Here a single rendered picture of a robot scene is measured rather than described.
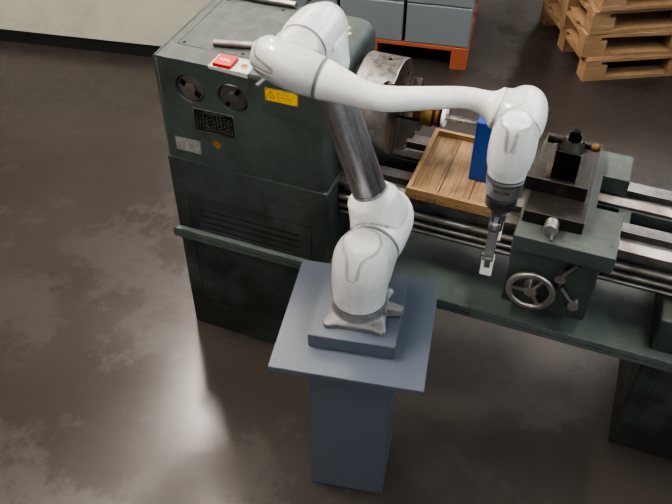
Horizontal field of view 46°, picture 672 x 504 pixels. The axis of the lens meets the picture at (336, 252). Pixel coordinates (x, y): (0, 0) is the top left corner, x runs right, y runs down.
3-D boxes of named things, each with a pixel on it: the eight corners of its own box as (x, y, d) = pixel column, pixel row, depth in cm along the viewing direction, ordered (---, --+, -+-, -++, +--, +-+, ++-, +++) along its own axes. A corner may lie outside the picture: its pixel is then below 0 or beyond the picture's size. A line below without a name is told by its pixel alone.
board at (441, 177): (405, 197, 255) (405, 187, 252) (435, 136, 279) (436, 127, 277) (495, 219, 248) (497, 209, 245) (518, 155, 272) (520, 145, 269)
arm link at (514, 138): (525, 191, 177) (536, 158, 186) (538, 134, 167) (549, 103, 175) (478, 180, 180) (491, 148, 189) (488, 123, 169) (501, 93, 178)
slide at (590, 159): (521, 220, 238) (523, 209, 235) (546, 142, 267) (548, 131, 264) (581, 235, 233) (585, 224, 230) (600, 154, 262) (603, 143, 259)
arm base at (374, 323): (398, 339, 220) (400, 326, 216) (321, 327, 223) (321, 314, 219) (407, 293, 233) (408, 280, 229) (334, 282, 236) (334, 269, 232)
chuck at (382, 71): (354, 165, 255) (360, 76, 236) (384, 122, 278) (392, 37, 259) (381, 171, 253) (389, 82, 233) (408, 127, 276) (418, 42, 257)
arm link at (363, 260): (322, 307, 221) (322, 251, 206) (345, 265, 233) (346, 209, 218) (376, 323, 217) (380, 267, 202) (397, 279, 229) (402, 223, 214)
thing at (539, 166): (517, 186, 243) (520, 173, 239) (523, 168, 249) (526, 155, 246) (584, 202, 237) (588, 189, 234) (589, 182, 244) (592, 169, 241)
